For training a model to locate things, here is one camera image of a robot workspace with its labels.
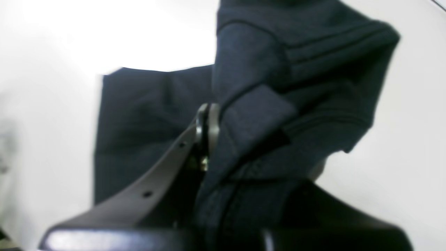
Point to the black T-shirt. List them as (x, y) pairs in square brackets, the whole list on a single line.
[(296, 81)]

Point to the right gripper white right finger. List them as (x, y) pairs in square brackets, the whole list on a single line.
[(331, 216)]

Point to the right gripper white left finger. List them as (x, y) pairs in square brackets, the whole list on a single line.
[(155, 213)]

